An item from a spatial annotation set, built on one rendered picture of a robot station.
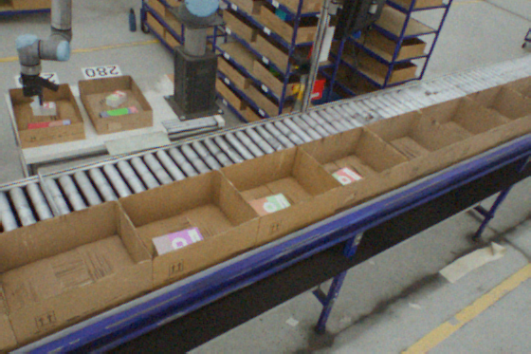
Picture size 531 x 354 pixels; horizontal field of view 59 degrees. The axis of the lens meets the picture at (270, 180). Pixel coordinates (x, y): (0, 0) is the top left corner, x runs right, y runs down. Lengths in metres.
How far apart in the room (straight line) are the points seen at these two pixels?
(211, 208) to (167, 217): 0.18
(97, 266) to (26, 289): 0.21
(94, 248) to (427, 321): 1.93
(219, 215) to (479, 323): 1.82
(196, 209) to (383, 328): 1.39
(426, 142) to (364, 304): 0.99
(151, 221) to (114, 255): 0.20
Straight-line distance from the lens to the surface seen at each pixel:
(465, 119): 2.84
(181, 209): 1.81
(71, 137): 2.41
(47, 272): 1.67
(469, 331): 3.01
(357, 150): 2.28
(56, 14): 2.47
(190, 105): 2.58
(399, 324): 2.83
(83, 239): 1.71
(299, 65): 2.63
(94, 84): 2.74
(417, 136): 2.54
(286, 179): 2.03
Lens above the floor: 2.16
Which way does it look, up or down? 39 degrees down
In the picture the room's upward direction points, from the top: 11 degrees clockwise
